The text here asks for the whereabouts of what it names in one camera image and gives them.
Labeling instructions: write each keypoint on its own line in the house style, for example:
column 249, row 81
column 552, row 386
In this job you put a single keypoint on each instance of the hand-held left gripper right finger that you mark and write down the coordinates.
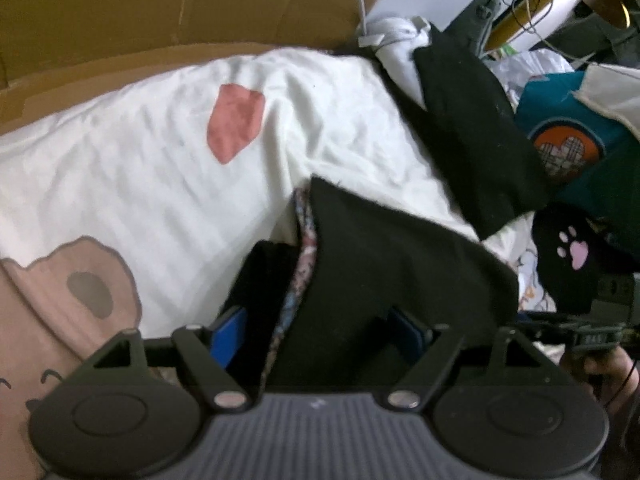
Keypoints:
column 406, row 332

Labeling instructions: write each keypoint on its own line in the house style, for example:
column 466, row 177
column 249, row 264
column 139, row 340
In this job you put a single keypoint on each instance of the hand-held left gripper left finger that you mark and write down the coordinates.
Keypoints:
column 227, row 337

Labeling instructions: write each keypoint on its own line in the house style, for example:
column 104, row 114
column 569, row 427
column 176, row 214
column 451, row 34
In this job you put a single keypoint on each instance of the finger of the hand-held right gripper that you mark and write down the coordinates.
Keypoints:
column 545, row 321

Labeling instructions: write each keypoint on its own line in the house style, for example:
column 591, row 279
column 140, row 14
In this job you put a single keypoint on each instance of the black pants with bear print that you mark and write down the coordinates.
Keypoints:
column 400, row 270

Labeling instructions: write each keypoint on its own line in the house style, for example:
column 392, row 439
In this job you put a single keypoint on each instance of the person's right hand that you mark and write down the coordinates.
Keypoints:
column 605, row 372

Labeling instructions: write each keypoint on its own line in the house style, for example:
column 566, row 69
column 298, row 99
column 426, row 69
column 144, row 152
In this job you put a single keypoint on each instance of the black garment with pink paw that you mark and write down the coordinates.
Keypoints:
column 560, row 270

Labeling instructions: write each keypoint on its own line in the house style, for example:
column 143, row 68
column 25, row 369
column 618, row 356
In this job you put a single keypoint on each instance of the teal garment with heart patch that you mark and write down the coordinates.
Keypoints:
column 590, row 160

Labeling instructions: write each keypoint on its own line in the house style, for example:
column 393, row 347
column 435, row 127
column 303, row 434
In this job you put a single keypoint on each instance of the white printed bed sheet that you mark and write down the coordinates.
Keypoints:
column 150, row 160

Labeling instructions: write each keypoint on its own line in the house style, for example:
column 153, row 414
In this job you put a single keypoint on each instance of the black folded garment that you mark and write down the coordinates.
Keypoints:
column 475, row 140

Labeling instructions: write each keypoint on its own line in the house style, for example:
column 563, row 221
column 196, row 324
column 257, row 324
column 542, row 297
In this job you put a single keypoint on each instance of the cream fabric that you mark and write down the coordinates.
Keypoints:
column 612, row 95

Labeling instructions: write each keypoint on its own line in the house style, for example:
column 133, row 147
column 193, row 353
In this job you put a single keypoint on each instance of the white plastic bag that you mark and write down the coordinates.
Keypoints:
column 530, row 72

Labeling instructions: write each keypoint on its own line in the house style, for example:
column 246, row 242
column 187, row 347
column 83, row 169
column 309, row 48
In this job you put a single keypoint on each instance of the white crumpled cloth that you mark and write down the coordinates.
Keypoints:
column 397, row 55

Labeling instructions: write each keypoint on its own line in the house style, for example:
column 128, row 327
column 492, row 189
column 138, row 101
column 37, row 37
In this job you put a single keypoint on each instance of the grey garment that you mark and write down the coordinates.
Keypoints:
column 477, row 17

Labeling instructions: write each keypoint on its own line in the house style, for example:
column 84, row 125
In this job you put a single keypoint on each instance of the brown cardboard sheet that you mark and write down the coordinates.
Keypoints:
column 150, row 15

